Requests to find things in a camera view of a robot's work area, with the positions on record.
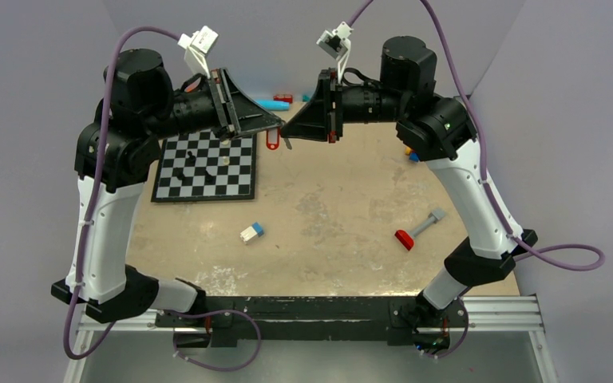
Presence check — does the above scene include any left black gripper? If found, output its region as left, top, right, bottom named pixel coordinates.
left=142, top=65, right=281, bottom=140

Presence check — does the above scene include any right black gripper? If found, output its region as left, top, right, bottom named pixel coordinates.
left=280, top=67, right=408, bottom=144

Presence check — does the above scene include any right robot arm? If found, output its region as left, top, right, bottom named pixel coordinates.
left=280, top=36, right=537, bottom=325

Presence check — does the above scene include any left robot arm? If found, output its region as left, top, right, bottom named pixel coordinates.
left=51, top=49, right=283, bottom=326

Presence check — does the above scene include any red brick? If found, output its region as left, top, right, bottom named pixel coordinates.
left=273, top=93, right=294, bottom=104

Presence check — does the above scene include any black white chessboard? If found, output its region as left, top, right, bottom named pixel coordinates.
left=151, top=130, right=257, bottom=203

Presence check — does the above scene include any orange green blue brick toy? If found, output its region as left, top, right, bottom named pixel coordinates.
left=183, top=77, right=202, bottom=93

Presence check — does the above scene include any black chess pawn upper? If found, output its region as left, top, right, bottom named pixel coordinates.
left=186, top=151, right=196, bottom=166

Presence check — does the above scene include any black chess piece right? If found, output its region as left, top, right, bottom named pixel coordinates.
left=204, top=171, right=216, bottom=184

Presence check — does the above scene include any black chess piece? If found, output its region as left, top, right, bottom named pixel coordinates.
left=204, top=171, right=216, bottom=184
left=172, top=168, right=187, bottom=181

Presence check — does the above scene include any black chess piece left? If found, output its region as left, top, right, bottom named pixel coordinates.
left=172, top=168, right=187, bottom=181

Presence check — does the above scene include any colourful brick toy car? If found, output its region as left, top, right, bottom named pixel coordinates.
left=405, top=148, right=419, bottom=163

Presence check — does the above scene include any white blue brick block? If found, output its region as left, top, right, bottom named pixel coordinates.
left=239, top=222, right=264, bottom=244

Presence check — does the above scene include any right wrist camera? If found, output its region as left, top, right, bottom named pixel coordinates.
left=316, top=22, right=353, bottom=83

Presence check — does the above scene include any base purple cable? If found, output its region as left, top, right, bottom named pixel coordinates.
left=171, top=310, right=261, bottom=373

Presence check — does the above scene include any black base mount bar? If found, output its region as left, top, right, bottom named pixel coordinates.
left=156, top=295, right=468, bottom=350

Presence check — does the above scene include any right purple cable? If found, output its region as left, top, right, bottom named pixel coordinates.
left=346, top=0, right=607, bottom=273

